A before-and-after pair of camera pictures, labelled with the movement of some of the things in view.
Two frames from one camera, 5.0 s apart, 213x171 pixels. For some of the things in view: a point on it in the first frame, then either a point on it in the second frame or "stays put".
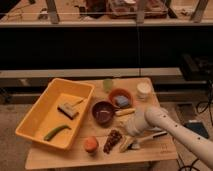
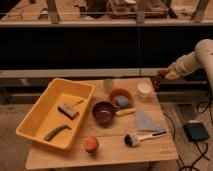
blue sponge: [121, 100] stays put
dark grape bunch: [113, 139] → [157, 77]
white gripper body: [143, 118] → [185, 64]
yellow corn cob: [125, 111] stays put
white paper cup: [143, 91] stays put
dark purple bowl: [103, 112] stays put
